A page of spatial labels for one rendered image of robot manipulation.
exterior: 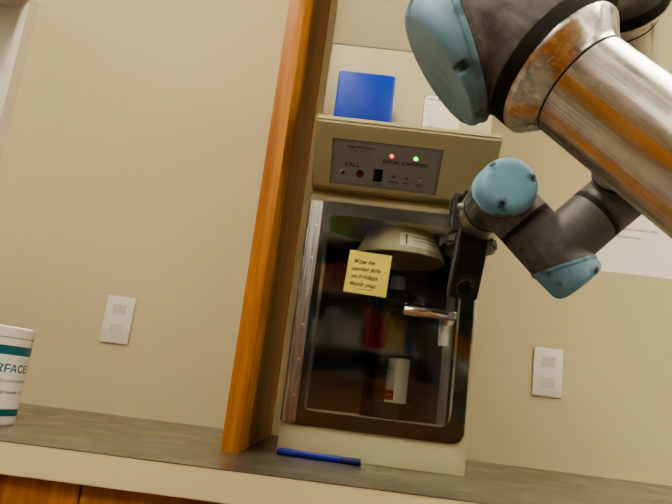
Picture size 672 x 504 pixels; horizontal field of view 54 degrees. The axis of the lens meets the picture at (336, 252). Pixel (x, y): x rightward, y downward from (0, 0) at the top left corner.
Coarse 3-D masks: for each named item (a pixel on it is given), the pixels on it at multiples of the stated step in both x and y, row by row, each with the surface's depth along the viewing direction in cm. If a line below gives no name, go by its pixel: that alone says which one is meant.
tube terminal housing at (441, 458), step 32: (352, 64) 126; (384, 64) 126; (416, 64) 126; (416, 96) 125; (480, 128) 123; (320, 192) 121; (288, 448) 111; (320, 448) 111; (352, 448) 111; (384, 448) 111; (416, 448) 111; (448, 448) 111
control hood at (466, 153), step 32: (320, 128) 112; (352, 128) 112; (384, 128) 111; (416, 128) 111; (320, 160) 116; (448, 160) 113; (480, 160) 113; (352, 192) 119; (384, 192) 118; (448, 192) 117
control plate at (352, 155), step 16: (336, 144) 114; (352, 144) 113; (368, 144) 113; (384, 144) 113; (336, 160) 115; (352, 160) 115; (368, 160) 115; (384, 160) 114; (400, 160) 114; (432, 160) 113; (336, 176) 117; (352, 176) 116; (368, 176) 116; (384, 176) 116; (400, 176) 116; (416, 176) 115; (432, 176) 115; (416, 192) 117; (432, 192) 117
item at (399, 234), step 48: (336, 240) 117; (384, 240) 117; (432, 240) 117; (336, 288) 116; (432, 288) 115; (336, 336) 114; (384, 336) 114; (432, 336) 114; (336, 384) 112; (384, 384) 112; (432, 384) 112; (384, 432) 110; (432, 432) 110
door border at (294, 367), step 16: (320, 208) 119; (320, 224) 118; (304, 272) 116; (304, 288) 116; (304, 304) 115; (304, 320) 114; (304, 336) 114; (288, 368) 112; (288, 400) 111; (288, 416) 111
